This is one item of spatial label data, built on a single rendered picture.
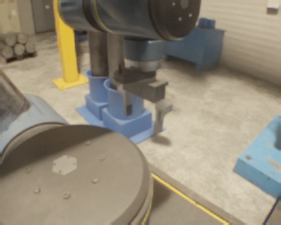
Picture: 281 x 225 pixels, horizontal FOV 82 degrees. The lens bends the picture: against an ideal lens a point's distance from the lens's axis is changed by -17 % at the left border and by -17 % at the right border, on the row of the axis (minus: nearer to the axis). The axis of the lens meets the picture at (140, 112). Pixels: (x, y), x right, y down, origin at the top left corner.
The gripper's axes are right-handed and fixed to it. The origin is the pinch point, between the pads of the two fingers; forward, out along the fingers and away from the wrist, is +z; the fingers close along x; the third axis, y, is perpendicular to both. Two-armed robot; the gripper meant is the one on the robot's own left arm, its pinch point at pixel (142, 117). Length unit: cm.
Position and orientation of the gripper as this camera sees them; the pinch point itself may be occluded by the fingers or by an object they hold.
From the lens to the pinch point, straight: 61.5
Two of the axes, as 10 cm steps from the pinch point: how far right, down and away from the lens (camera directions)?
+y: 7.1, -3.5, 6.1
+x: -7.1, -3.6, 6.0
